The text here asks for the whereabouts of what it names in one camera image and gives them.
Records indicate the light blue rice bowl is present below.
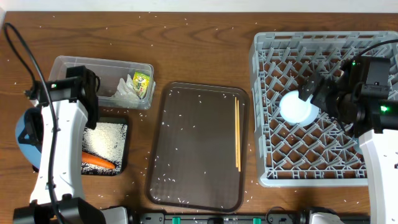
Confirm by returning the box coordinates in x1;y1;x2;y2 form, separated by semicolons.
279;90;320;127

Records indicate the green snack packet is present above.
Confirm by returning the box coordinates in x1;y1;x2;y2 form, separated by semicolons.
132;72;150;99

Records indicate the white wrapper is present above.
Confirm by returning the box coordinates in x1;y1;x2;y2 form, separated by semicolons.
112;74;140;100

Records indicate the orange carrot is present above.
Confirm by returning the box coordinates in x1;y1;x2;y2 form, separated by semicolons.
81;152;116;169

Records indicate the blue plate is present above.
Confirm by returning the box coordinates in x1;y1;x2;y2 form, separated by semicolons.
15;108;44;170

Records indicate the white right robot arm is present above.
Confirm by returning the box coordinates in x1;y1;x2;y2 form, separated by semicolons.
298;56;397;223

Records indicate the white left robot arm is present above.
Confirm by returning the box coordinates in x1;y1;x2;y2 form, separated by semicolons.
13;65;106;223

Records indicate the grey dishwasher rack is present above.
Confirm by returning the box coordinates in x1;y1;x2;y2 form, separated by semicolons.
249;31;397;187

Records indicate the wooden chopstick right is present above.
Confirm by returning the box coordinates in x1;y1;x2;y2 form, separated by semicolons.
237;99;241;172

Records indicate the wooden chopstick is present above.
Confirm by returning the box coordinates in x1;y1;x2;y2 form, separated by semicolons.
237;99;241;172
234;97;239;169

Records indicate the wooden chopstick left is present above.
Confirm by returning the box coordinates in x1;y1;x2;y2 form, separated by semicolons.
234;97;239;169

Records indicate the brown serving tray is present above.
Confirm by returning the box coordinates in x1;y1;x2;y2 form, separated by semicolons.
145;82;249;213

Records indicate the clear plastic bin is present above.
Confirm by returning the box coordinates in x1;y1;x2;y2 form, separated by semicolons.
49;55;155;110

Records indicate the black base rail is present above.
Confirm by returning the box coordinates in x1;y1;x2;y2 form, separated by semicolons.
99;203;371;224

